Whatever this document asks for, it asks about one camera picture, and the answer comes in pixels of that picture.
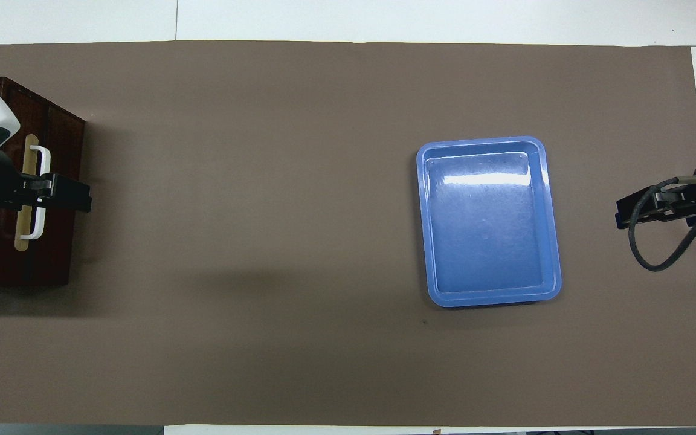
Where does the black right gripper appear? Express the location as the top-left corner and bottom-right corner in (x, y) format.
(617, 181), (696, 230)

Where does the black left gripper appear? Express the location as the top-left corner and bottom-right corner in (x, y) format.
(0, 151), (92, 212)

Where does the white drawer handle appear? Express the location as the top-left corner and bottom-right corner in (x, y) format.
(20, 145), (51, 240)

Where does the dark wooden drawer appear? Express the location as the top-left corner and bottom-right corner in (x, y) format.
(0, 79), (86, 286)

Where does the blue plastic tray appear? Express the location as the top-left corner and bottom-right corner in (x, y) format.
(416, 136), (562, 308)

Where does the brown table mat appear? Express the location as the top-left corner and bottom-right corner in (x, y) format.
(0, 40), (696, 427)

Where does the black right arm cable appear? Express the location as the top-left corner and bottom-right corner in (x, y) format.
(628, 176), (696, 271)

